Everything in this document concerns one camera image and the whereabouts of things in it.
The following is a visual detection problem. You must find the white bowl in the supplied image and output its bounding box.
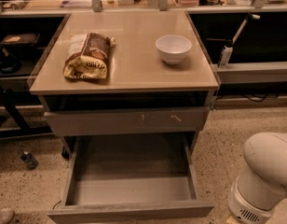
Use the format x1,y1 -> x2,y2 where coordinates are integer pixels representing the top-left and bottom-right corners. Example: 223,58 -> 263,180
156,35 -> 192,65

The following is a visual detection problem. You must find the brown chip bag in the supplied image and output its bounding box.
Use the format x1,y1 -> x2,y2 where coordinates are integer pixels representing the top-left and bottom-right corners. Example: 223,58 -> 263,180
62,33 -> 115,80

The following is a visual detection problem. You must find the small blue can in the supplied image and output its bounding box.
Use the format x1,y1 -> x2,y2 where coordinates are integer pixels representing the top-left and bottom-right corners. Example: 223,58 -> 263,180
20,151 -> 38,169

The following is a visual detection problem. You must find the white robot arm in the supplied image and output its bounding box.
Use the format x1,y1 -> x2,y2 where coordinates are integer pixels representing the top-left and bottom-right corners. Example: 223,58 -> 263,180
226,133 -> 287,224

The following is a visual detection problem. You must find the white bottle with rod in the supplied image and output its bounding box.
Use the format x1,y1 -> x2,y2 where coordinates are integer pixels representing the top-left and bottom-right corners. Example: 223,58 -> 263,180
217,13 -> 261,68

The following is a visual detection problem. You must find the black desk lamp base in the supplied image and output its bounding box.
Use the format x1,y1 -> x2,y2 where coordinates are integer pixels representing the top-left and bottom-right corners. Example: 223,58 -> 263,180
0,45 -> 21,74

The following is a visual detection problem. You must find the white shoe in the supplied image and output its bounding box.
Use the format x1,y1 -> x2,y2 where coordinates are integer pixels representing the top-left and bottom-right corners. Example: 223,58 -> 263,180
0,208 -> 15,224

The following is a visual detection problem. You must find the grey top drawer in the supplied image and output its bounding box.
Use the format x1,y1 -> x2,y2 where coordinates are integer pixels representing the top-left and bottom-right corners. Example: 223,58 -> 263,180
45,106 -> 210,136

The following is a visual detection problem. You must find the grey drawer cabinet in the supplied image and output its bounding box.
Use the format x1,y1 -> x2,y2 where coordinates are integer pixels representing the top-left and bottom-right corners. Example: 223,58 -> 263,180
31,10 -> 219,151

